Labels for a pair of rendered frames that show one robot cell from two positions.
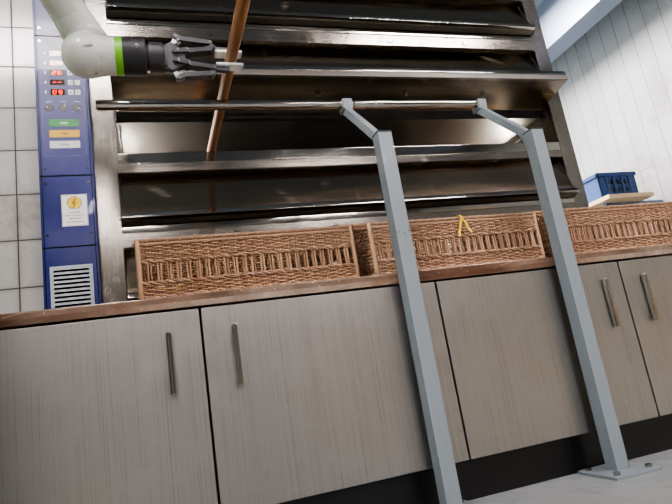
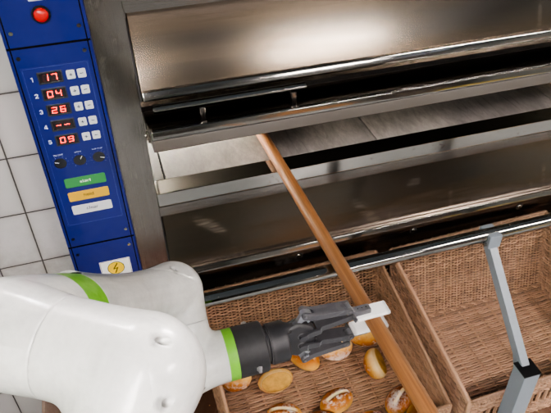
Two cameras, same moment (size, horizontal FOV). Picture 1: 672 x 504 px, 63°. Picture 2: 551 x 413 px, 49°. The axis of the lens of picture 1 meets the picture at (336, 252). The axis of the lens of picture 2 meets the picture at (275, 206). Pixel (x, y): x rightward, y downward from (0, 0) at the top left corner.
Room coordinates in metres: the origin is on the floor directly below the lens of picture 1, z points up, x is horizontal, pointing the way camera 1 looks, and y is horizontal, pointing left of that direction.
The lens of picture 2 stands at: (0.52, 0.34, 2.07)
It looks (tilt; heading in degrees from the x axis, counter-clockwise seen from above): 38 degrees down; 2
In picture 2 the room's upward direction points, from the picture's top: 2 degrees counter-clockwise
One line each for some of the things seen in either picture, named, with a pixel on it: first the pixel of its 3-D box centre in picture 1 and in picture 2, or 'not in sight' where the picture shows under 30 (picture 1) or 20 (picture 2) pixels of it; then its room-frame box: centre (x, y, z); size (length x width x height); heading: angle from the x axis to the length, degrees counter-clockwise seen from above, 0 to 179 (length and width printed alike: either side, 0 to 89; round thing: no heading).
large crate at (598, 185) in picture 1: (594, 195); not in sight; (4.26, -2.13, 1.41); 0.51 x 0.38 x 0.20; 19
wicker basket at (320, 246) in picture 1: (239, 259); (316, 363); (1.55, 0.28, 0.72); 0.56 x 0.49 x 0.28; 109
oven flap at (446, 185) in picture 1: (372, 186); (471, 178); (1.98, -0.18, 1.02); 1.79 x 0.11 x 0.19; 108
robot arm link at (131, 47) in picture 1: (136, 58); (250, 347); (1.22, 0.42, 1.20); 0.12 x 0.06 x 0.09; 19
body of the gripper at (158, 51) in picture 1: (166, 58); (289, 338); (1.24, 0.35, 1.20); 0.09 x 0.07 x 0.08; 109
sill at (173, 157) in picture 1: (364, 154); (475, 133); (2.00, -0.17, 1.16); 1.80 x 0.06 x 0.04; 108
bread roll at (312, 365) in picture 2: not in sight; (304, 356); (1.65, 0.31, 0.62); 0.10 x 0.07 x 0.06; 55
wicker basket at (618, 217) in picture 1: (573, 230); not in sight; (1.92, -0.85, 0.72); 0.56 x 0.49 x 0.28; 109
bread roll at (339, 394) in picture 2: not in sight; (336, 399); (1.50, 0.23, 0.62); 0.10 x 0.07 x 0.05; 121
